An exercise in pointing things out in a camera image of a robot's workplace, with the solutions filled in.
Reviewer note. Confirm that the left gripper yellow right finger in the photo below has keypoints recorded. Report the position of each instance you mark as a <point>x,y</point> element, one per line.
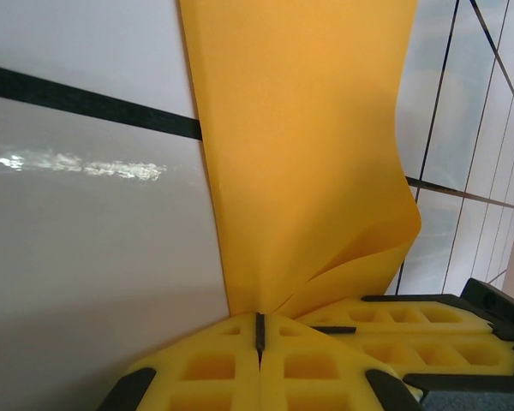
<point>274,342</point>

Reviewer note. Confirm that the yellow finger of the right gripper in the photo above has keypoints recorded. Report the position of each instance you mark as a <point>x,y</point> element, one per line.
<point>390,342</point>
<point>467,319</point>

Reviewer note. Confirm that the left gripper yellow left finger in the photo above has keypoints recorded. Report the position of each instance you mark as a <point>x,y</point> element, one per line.
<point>240,342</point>

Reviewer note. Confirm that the yellow cloth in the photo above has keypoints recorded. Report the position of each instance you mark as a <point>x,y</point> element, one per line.
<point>291,150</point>

